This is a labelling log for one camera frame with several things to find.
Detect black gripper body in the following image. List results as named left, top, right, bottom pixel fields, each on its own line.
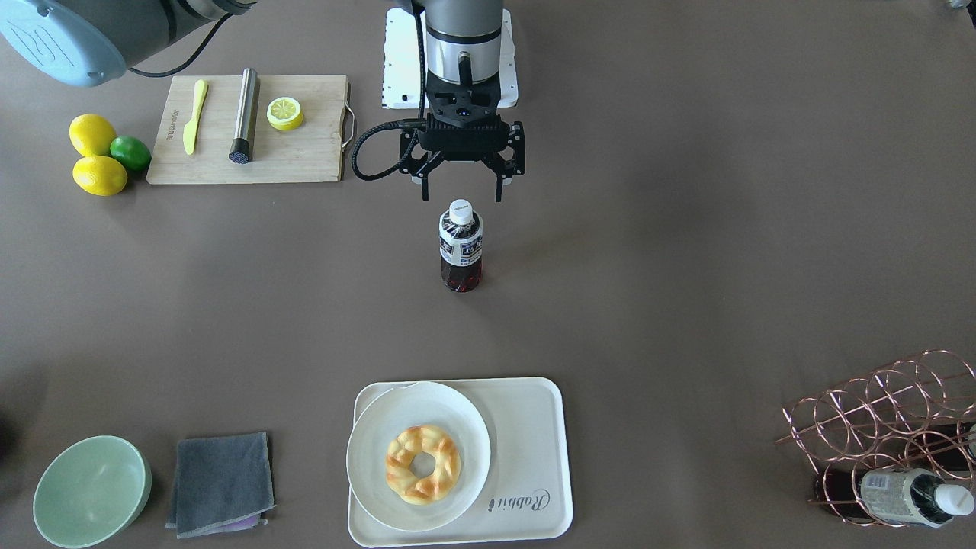
left=417, top=72, right=510, bottom=165

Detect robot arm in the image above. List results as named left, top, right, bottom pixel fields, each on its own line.
left=2, top=1, right=525, bottom=198

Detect cream serving tray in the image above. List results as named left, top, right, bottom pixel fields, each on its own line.
left=346, top=377, right=574, bottom=547

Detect wooden cutting board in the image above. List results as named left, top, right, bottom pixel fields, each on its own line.
left=146, top=73, right=351, bottom=185

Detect half lemon slice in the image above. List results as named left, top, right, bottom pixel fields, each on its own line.
left=266, top=96, right=304, bottom=131

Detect steel muddler with black tip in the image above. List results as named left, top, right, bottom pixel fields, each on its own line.
left=229, top=67, right=259, bottom=165

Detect yellow plastic knife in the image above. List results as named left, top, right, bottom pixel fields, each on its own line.
left=182, top=79, right=209, bottom=156

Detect white round plate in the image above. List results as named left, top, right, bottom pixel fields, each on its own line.
left=346, top=381, right=491, bottom=534

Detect green lime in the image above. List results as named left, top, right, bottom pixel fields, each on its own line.
left=109, top=136, right=151, bottom=172

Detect whole yellow lemon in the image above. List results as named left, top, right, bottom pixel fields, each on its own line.
left=69, top=114, right=117, bottom=157

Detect grey folded cloth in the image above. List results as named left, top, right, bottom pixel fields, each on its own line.
left=166, top=432, right=276, bottom=539

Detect mint green bowl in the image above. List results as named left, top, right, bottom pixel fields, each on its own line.
left=34, top=435, right=153, bottom=548

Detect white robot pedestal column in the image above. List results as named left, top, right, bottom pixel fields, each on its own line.
left=381, top=7, right=519, bottom=109

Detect braided ring bread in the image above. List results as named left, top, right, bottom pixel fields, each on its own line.
left=386, top=424, right=461, bottom=506

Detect copper wire bottle rack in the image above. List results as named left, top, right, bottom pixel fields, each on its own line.
left=783, top=350, right=975, bottom=528

